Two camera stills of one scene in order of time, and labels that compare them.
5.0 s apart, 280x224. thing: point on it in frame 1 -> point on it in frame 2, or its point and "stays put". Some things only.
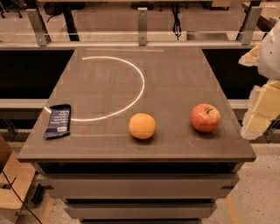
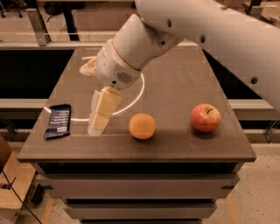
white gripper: (270, 59) -> (113, 67)
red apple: (205, 117) stays put
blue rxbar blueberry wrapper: (59, 121) stays put
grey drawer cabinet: (141, 192) stays put
